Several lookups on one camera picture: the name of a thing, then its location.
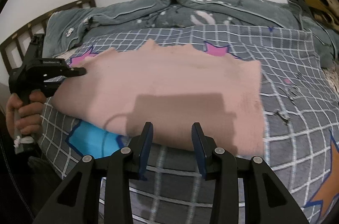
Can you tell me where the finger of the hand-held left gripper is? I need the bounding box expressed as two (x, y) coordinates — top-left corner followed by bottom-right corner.
(42, 66), (87, 81)
(44, 77), (67, 94)

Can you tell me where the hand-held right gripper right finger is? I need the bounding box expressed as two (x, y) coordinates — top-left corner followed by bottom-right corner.
(192, 122), (309, 224)

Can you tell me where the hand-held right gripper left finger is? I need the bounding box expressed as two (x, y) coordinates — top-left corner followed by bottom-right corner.
(33, 122), (153, 224)

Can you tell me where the pink knit sweater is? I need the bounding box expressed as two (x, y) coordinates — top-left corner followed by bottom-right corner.
(53, 39), (265, 157)

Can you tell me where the person's left hand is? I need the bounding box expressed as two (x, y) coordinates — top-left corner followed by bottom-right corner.
(7, 90), (47, 136)

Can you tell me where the dark wooden headboard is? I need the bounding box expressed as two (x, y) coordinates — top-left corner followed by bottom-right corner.
(0, 0), (97, 76)

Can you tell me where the grey-green pillow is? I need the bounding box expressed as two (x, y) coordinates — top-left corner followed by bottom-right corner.
(44, 6), (106, 56)

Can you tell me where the grey checked star blanket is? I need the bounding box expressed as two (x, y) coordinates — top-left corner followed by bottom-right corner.
(37, 24), (339, 224)

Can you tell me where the grey-green printed quilt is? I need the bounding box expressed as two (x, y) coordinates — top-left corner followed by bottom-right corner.
(90, 0), (339, 68)

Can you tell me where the floral bed sheet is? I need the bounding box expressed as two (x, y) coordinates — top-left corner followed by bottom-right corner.
(322, 65), (339, 100)

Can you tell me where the brown patterned cloth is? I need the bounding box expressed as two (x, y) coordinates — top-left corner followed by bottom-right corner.
(294, 0), (339, 34)

